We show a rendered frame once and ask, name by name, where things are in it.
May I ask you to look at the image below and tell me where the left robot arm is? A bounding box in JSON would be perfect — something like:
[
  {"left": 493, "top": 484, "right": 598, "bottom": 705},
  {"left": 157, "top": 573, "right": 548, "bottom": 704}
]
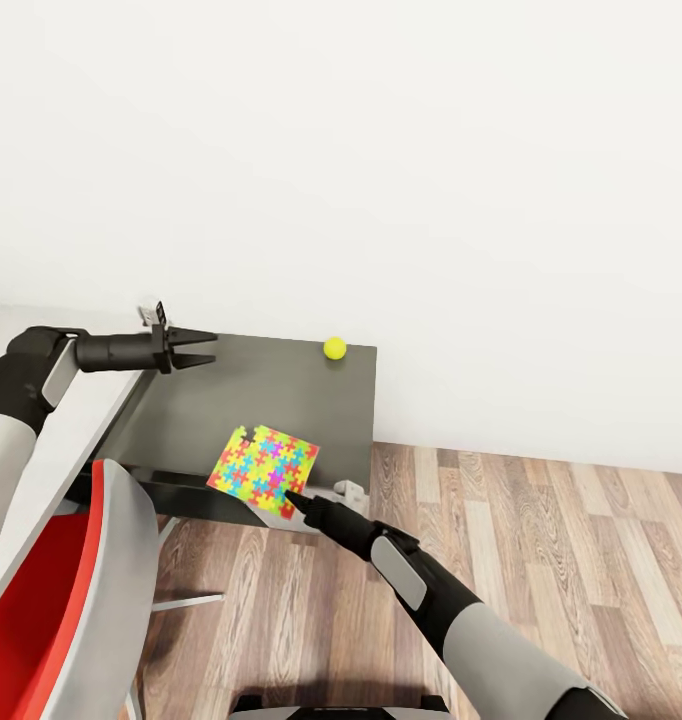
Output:
[{"left": 0, "top": 295, "right": 218, "bottom": 534}]

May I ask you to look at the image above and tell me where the tennis ball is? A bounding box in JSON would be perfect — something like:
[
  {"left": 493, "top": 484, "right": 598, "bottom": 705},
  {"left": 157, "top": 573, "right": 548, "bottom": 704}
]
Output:
[{"left": 323, "top": 337, "right": 346, "bottom": 359}]

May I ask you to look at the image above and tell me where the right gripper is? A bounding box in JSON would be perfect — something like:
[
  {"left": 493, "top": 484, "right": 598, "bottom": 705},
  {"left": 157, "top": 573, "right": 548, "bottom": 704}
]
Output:
[{"left": 285, "top": 489, "right": 364, "bottom": 551}]

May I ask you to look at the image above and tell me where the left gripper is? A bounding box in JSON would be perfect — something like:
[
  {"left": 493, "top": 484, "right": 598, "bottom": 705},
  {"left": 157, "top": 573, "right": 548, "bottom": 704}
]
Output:
[{"left": 108, "top": 324, "right": 218, "bottom": 375}]

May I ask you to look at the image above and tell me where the jigsaw puzzle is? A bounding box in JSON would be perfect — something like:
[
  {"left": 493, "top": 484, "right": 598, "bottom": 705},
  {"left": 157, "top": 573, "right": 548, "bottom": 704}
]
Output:
[{"left": 207, "top": 426, "right": 320, "bottom": 521}]

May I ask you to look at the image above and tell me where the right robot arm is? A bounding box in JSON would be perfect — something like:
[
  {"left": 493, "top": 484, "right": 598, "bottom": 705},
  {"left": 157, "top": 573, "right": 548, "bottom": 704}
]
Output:
[{"left": 285, "top": 481, "right": 628, "bottom": 720}]

